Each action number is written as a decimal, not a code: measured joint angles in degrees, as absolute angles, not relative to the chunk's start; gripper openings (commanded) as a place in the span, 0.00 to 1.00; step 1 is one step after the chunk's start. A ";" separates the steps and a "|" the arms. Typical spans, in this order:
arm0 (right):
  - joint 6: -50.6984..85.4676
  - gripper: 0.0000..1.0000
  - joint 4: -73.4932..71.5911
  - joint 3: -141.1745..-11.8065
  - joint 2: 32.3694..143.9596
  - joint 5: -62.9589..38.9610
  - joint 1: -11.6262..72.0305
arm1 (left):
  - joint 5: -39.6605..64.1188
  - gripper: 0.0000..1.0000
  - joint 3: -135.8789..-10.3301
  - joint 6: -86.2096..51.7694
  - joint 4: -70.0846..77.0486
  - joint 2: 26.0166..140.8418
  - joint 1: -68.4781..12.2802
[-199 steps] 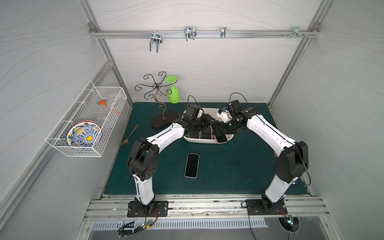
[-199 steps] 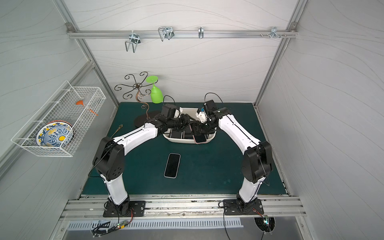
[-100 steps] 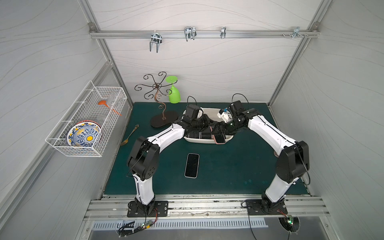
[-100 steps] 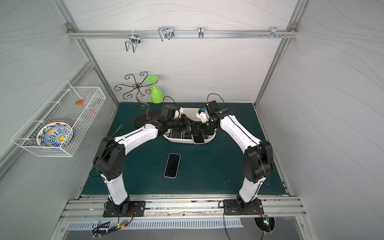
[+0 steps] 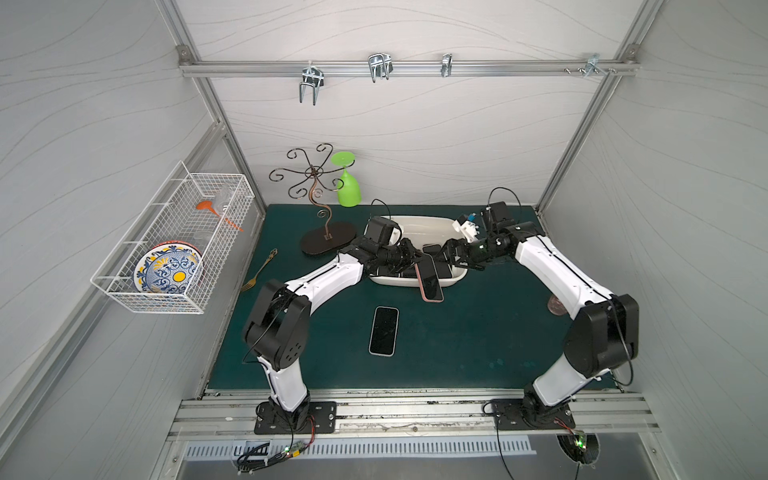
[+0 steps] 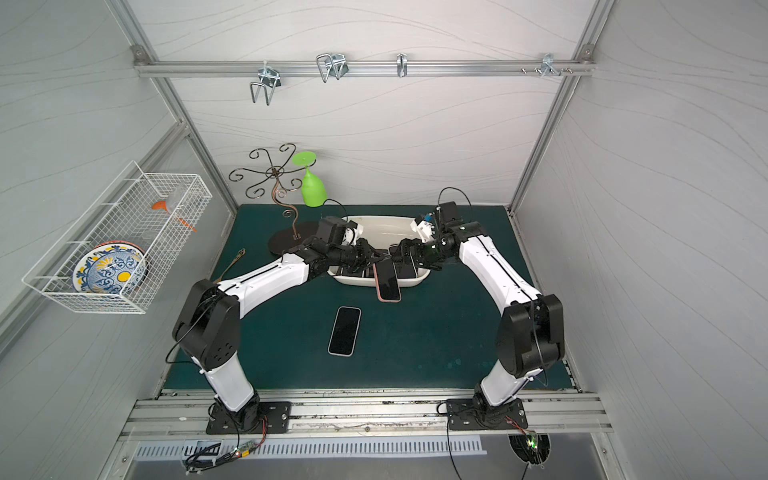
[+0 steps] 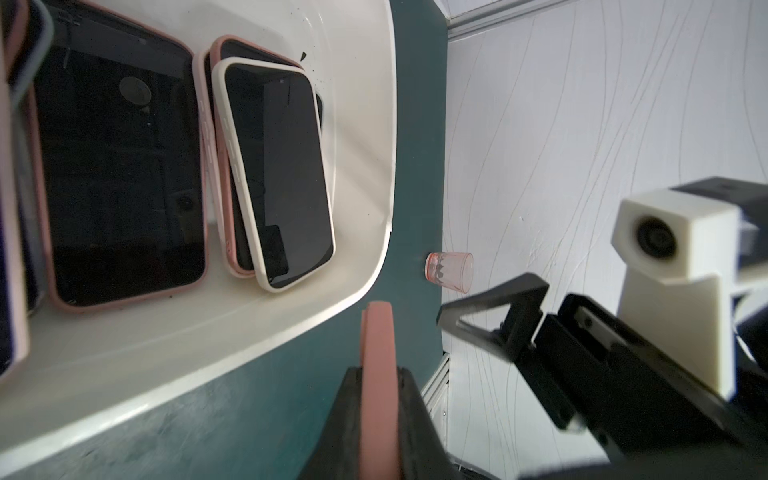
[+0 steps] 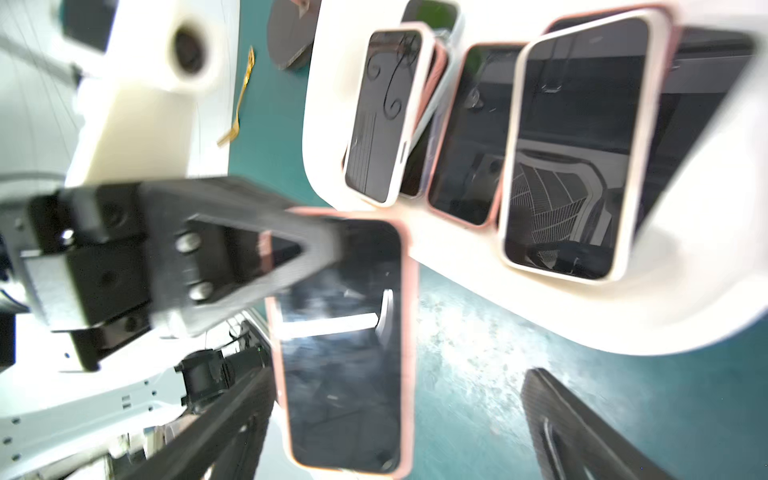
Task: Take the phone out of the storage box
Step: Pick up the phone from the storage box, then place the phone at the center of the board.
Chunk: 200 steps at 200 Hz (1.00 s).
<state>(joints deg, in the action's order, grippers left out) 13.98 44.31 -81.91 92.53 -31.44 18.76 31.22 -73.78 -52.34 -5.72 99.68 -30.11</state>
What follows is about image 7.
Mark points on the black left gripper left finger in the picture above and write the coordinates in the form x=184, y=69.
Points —
x=337, y=452

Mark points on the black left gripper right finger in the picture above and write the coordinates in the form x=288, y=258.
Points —
x=422, y=455

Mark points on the cream case phone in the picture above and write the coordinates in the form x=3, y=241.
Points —
x=272, y=132

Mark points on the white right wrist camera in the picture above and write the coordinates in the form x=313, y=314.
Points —
x=689, y=252

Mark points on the dark pink case phone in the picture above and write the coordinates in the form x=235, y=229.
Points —
x=232, y=237

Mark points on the white plastic storage box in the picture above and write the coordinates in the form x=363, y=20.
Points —
x=87, y=373

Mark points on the black phone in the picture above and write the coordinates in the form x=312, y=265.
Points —
x=121, y=180
x=26, y=37

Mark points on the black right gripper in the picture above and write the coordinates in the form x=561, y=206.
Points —
x=589, y=371

